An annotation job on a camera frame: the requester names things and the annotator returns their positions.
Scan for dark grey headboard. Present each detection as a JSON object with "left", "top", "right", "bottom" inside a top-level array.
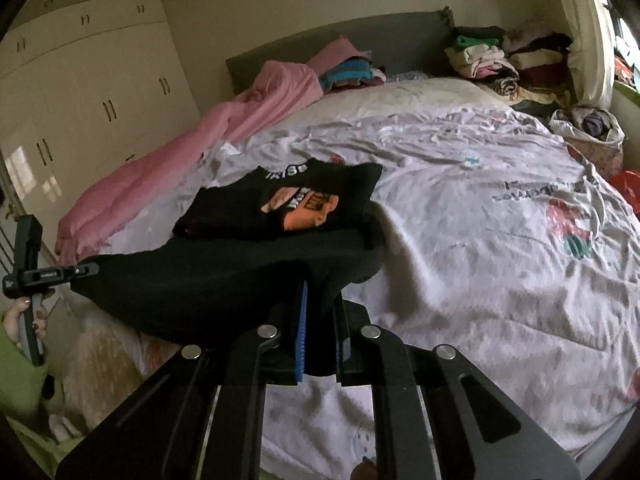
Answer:
[{"left": 226, "top": 8, "right": 454, "bottom": 94}]

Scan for pink pillow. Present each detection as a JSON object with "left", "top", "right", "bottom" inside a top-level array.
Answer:
[{"left": 307, "top": 36, "right": 372, "bottom": 77}]

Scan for striped blue folded clothes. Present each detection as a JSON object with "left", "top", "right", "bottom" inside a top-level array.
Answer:
[{"left": 319, "top": 58, "right": 385, "bottom": 93}]

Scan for window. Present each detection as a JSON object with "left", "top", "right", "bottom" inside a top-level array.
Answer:
[{"left": 603, "top": 0, "right": 639, "bottom": 93}]

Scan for cream curtain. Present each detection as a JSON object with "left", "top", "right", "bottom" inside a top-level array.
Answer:
[{"left": 561, "top": 0, "right": 615, "bottom": 110}]

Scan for cream wardrobe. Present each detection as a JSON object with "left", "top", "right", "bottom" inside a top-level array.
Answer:
[{"left": 1, "top": 0, "right": 200, "bottom": 249}]

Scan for black IKISS sweater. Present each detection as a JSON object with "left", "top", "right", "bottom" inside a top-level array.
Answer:
[{"left": 70, "top": 158, "right": 384, "bottom": 344}]

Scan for bag of clothes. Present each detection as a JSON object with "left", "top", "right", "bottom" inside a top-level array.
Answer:
[{"left": 549, "top": 106, "right": 626, "bottom": 178}]

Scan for lavender printed bed sheet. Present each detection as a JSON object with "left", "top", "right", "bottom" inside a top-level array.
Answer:
[{"left": 105, "top": 106, "right": 639, "bottom": 476}]

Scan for pink comforter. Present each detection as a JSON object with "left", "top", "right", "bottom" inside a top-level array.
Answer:
[{"left": 54, "top": 61, "right": 323, "bottom": 266}]

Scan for pile of folded clothes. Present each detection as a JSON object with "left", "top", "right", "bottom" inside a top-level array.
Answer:
[{"left": 445, "top": 23, "right": 574, "bottom": 107}]

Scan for person's left hand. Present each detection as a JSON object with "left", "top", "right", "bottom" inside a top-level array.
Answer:
[{"left": 2, "top": 296, "right": 51, "bottom": 356}]

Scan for cream mattress pad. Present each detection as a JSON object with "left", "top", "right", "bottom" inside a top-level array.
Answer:
[{"left": 274, "top": 77, "right": 510, "bottom": 129}]

